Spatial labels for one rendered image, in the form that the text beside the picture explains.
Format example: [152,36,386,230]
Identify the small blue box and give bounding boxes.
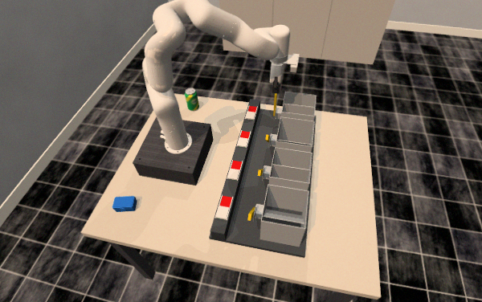
[112,196,137,212]

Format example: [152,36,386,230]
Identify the green and yellow drink can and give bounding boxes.
[185,88,199,111]

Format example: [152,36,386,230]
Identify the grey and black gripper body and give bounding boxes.
[270,62,284,84]

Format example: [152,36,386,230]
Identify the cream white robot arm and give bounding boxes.
[142,0,299,154]

